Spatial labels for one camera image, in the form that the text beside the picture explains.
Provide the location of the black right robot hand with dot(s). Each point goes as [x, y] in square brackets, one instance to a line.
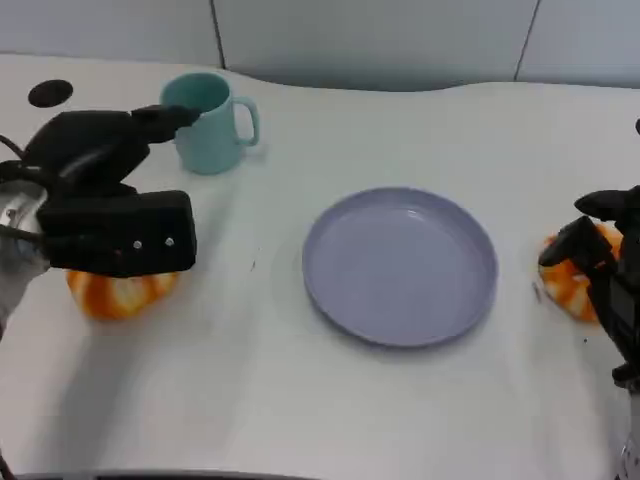
[620, 280]

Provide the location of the black round table hole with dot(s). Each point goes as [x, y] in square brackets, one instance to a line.
[50, 93]

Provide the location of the pale green mug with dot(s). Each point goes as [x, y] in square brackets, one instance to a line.
[207, 142]

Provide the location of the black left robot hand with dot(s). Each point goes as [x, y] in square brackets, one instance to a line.
[85, 145]

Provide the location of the dark robot torso edge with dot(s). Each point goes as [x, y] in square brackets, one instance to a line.
[150, 476]

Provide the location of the orange white toy bread roll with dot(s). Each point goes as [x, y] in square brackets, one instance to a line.
[565, 290]
[120, 297]

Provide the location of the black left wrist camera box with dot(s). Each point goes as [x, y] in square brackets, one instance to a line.
[120, 230]

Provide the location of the lilac plate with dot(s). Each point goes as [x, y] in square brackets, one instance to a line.
[400, 267]

